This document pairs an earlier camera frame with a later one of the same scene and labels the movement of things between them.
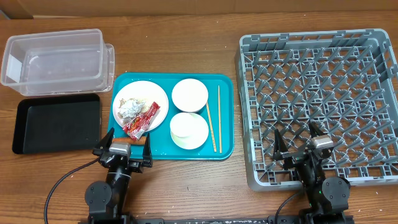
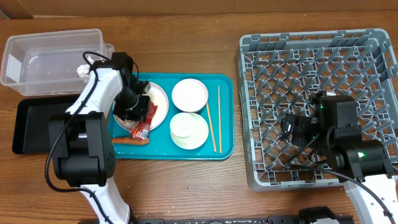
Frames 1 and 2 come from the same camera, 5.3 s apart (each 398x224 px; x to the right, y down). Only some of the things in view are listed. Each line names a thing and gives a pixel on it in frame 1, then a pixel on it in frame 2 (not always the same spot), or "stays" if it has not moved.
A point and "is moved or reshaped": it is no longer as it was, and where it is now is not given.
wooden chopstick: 211,128 stays
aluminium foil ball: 129,109 is moved or reshaped
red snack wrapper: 136,127 is moved or reshaped
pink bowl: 189,95 stays
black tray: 60,124 stays
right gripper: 293,157 to 302,126
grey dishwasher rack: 345,81 stays
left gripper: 136,167 to 138,114
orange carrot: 126,140 stays
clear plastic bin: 59,63 stays
